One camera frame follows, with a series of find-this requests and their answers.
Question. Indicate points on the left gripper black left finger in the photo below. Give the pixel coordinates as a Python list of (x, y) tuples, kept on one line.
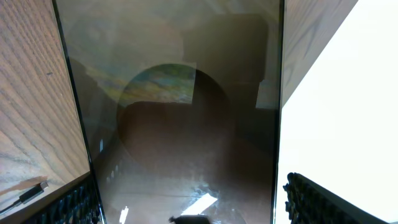
[(79, 205)]

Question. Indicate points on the smartphone with bronze screen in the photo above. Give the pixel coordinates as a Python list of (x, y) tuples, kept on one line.
[(179, 104)]

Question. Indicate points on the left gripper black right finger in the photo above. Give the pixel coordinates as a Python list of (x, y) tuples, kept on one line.
[(310, 203)]

